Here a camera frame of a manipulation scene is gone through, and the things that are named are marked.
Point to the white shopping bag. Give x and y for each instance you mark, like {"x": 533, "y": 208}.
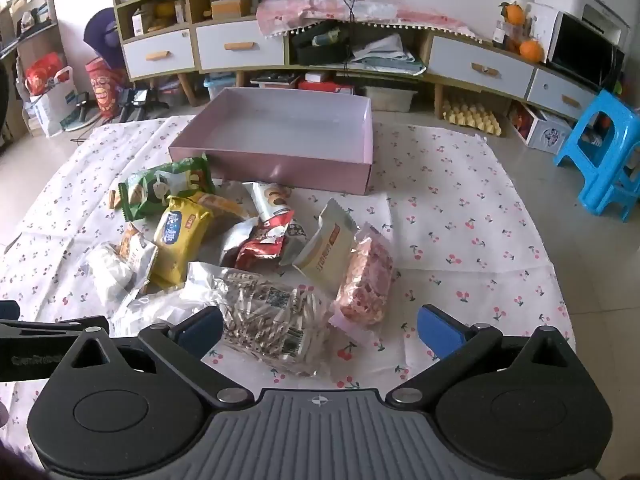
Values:
{"x": 52, "y": 107}

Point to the red printed tin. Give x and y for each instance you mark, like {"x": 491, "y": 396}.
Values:
{"x": 105, "y": 90}

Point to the red cardboard box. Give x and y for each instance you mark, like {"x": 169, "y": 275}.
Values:
{"x": 325, "y": 87}

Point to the small wafer packet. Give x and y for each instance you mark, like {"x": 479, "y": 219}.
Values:
{"x": 116, "y": 199}

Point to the clear plastic storage bin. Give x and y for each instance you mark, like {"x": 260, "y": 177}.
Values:
{"x": 390, "y": 99}

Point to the white shelf box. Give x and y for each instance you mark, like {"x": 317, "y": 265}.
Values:
{"x": 137, "y": 22}

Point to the purple round chair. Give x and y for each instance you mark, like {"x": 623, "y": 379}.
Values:
{"x": 100, "y": 30}

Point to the green snack packet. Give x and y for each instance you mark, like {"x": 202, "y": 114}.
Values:
{"x": 170, "y": 182}

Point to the small white box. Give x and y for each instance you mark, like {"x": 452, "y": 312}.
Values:
{"x": 318, "y": 77}

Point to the brown cardboard box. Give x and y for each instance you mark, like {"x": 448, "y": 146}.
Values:
{"x": 230, "y": 7}

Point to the clear bin black lid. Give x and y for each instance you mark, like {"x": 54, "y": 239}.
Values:
{"x": 272, "y": 80}

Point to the yellow shelf items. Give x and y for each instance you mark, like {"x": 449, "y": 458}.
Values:
{"x": 162, "y": 15}

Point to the wooden bookshelf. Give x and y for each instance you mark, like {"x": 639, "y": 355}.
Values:
{"x": 30, "y": 0}

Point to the brown white snack packet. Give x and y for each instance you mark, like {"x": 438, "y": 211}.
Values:
{"x": 139, "y": 255}

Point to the yellow egg tray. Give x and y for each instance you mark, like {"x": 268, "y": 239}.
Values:
{"x": 472, "y": 117}

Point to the pink cardboard box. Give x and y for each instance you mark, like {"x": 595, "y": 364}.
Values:
{"x": 275, "y": 172}

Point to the black handheld device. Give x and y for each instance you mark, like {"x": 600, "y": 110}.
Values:
{"x": 81, "y": 105}
{"x": 142, "y": 100}

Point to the low wooden cabinet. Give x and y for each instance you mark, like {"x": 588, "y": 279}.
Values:
{"x": 425, "y": 47}

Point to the wooden shelf cabinet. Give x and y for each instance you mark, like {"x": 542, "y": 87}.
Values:
{"x": 192, "y": 17}

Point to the white microwave oven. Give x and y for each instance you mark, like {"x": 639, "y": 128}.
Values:
{"x": 585, "y": 52}

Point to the red snack packet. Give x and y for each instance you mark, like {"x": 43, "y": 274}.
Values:
{"x": 262, "y": 242}

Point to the orange biscuit packet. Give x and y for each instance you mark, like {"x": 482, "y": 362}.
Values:
{"x": 220, "y": 205}

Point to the cherry print cloth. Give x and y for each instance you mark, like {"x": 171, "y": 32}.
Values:
{"x": 450, "y": 220}

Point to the black storage box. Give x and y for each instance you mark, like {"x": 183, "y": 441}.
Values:
{"x": 320, "y": 50}

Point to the clear bin blue lid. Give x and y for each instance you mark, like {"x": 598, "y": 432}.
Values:
{"x": 219, "y": 87}

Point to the white clear snack packet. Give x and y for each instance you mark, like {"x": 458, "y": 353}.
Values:
{"x": 107, "y": 275}

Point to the yellow snack packet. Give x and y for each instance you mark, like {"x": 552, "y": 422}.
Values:
{"x": 177, "y": 240}

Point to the white printed carton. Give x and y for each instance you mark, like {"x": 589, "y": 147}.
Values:
{"x": 547, "y": 132}

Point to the silver foil packet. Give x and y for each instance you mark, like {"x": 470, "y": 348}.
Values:
{"x": 237, "y": 240}

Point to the white brown cookie packet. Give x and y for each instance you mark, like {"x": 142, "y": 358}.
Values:
{"x": 270, "y": 197}

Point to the blue plastic stool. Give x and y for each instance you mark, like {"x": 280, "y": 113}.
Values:
{"x": 605, "y": 110}

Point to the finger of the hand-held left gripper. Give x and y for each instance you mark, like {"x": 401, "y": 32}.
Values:
{"x": 45, "y": 327}

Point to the pink tasselled cloth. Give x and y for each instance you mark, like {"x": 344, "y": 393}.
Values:
{"x": 310, "y": 10}

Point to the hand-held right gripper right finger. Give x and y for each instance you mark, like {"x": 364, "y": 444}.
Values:
{"x": 440, "y": 332}

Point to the clear bag of white sticks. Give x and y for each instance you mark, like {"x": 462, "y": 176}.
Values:
{"x": 270, "y": 310}

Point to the white small appliance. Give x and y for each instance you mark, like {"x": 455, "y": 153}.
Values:
{"x": 605, "y": 15}

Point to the cream snack packet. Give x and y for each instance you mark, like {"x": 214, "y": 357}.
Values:
{"x": 325, "y": 250}

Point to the red gift bag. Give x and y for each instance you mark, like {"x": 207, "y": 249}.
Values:
{"x": 42, "y": 75}

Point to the pink clear snack packet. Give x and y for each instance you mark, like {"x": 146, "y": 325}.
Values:
{"x": 365, "y": 280}

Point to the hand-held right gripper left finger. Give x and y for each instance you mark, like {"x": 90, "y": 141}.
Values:
{"x": 197, "y": 334}

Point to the pile of folded bags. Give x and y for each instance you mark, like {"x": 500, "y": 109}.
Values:
{"x": 385, "y": 55}

